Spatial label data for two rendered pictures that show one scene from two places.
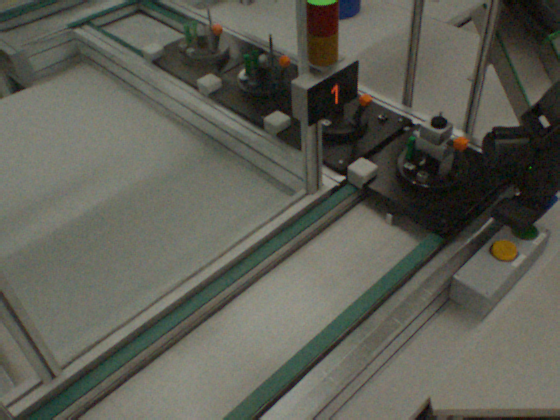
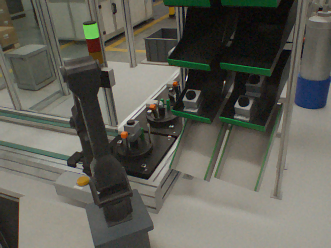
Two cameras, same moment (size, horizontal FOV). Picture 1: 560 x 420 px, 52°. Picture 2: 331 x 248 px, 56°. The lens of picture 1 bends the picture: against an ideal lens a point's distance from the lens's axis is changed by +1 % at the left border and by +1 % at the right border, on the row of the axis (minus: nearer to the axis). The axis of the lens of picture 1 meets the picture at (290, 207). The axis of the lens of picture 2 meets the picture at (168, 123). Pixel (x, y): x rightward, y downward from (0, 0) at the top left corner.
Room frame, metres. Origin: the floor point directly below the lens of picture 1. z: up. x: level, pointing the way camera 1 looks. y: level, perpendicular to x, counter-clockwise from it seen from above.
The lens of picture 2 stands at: (0.62, -1.26, 1.65)
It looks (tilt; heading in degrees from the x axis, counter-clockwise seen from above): 30 degrees down; 67
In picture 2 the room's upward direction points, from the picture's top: 5 degrees counter-clockwise
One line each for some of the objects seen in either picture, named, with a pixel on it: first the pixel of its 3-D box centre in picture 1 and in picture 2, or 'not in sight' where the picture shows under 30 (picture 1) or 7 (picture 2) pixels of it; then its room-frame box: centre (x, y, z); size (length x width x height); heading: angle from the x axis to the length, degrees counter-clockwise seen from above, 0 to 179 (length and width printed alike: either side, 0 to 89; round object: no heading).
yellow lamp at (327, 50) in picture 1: (322, 44); (95, 56); (0.84, -0.07, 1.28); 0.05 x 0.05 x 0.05
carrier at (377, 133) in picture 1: (337, 106); (161, 109); (1.06, -0.12, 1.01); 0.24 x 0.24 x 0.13; 42
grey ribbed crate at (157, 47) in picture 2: not in sight; (181, 45); (1.99, 1.54, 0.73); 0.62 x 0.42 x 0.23; 132
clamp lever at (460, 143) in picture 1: (454, 154); (126, 140); (0.84, -0.32, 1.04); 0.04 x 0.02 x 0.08; 42
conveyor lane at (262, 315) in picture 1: (320, 267); (79, 145); (0.69, -0.05, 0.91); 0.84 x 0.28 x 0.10; 132
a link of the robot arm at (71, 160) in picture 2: (540, 180); (93, 156); (0.70, -0.42, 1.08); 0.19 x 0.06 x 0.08; 132
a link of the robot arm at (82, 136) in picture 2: (553, 143); (88, 136); (0.70, -0.42, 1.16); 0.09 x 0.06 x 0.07; 90
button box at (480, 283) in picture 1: (500, 263); (84, 188); (0.66, -0.37, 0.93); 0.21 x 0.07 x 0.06; 132
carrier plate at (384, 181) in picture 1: (430, 175); (135, 151); (0.87, -0.29, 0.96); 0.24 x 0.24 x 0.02; 42
